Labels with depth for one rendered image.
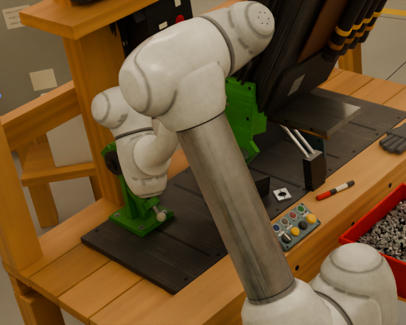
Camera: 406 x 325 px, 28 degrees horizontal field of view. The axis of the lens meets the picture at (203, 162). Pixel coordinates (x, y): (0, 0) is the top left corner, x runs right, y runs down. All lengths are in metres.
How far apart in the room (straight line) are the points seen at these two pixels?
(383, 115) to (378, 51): 2.63
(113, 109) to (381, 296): 0.78
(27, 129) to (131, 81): 0.94
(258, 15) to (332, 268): 0.54
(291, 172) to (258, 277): 0.99
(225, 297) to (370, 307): 0.51
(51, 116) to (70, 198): 1.96
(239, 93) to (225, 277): 0.52
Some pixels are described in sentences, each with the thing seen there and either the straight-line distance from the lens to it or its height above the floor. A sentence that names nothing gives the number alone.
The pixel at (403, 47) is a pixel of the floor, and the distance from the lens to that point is 5.44.
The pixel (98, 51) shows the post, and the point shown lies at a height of 1.39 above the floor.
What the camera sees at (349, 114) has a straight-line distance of 2.34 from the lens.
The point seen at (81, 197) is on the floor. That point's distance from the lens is 4.31.
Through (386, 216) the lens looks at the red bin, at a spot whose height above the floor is 0.88.
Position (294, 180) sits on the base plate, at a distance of 2.48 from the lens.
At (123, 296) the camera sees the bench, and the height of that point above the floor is 0.88.
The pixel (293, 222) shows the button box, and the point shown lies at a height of 0.94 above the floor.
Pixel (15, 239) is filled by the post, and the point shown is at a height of 0.98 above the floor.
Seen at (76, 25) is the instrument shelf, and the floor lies 1.54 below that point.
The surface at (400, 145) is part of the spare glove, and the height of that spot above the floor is 0.92.
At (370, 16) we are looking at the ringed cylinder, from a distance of 2.30.
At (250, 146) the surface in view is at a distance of 2.29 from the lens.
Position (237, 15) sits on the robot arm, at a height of 1.71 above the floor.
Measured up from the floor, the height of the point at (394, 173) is 0.88.
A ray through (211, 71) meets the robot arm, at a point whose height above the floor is 1.64.
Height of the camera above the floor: 2.26
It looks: 31 degrees down
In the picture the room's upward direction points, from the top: 10 degrees counter-clockwise
